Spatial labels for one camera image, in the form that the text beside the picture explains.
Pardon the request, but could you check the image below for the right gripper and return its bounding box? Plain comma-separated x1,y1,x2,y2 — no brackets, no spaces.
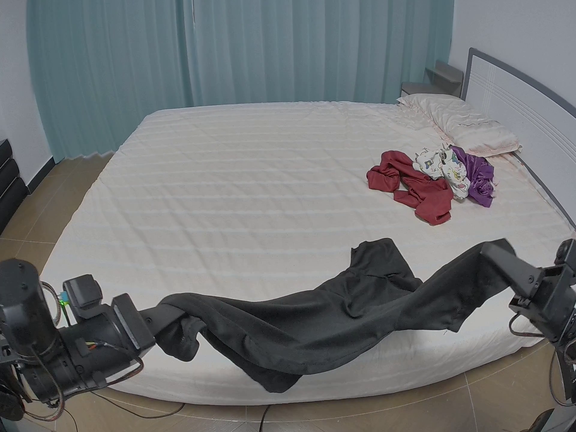
478,238,575,340

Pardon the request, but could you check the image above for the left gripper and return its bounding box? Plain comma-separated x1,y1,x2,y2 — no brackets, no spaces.
59,293,190,379

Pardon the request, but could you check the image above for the black T-shirt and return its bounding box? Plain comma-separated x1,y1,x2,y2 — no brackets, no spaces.
155,237,517,394

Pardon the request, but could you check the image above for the bed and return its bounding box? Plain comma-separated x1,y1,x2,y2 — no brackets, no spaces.
43,47,576,407

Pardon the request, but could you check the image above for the purple garment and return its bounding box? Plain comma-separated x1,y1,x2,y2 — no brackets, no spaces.
451,146,497,209

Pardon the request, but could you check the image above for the dark red garment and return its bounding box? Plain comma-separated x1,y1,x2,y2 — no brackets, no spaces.
366,150,454,226

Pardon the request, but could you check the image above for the white printed garment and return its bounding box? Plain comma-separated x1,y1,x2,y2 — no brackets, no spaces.
413,144,472,202

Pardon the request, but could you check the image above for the cream pillow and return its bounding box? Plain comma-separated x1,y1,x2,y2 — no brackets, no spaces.
396,93,524,157

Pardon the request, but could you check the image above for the grey bedside table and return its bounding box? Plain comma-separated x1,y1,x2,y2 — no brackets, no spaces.
400,60,464,101

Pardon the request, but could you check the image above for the black chest of drawers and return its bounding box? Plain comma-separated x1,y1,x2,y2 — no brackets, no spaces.
0,139,29,236

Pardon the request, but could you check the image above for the blue-green curtain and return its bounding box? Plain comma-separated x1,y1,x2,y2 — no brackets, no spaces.
182,0,456,107
27,0,193,160

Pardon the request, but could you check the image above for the black cable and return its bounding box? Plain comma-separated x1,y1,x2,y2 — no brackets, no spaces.
88,354,146,393
104,395,186,423
508,312,548,339

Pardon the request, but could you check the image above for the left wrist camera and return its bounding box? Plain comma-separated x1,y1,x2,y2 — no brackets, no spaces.
62,275,109,322

